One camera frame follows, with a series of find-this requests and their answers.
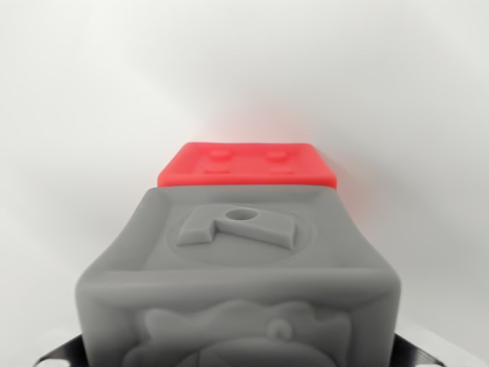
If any gripper right finger with black rubber pad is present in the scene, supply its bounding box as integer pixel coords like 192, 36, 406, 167
394, 331, 456, 367

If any red embossed toy cube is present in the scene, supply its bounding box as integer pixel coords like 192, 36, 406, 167
157, 141, 338, 190

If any gripper left finger with black rubber pad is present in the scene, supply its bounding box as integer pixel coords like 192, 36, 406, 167
33, 331, 86, 367

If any grey embossed toy cube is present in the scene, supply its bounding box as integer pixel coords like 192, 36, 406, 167
74, 185, 403, 367

